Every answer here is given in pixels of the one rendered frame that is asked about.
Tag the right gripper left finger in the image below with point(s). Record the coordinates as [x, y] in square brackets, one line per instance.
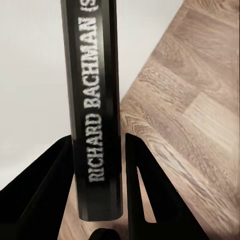
[32, 205]

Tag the hardback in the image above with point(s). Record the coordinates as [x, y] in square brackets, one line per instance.
[90, 36]

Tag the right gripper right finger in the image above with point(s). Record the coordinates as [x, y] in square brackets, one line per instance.
[174, 220]

